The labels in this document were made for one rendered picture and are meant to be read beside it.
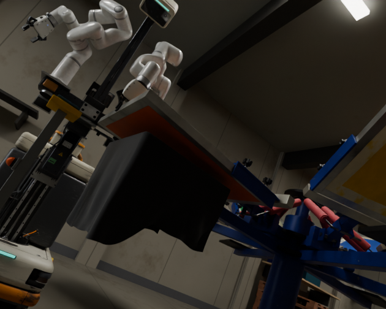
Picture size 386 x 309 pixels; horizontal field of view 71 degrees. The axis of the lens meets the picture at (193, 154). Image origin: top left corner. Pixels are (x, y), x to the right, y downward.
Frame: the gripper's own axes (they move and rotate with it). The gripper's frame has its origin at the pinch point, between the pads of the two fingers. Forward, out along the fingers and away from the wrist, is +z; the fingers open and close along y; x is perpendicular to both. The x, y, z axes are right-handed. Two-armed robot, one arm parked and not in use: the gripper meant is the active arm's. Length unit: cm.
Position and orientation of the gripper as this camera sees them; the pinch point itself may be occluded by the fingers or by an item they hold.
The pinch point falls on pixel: (122, 110)
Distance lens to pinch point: 125.8
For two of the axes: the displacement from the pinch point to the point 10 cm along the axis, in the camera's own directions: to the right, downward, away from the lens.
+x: 5.7, -0.6, -8.2
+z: -4.5, 8.1, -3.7
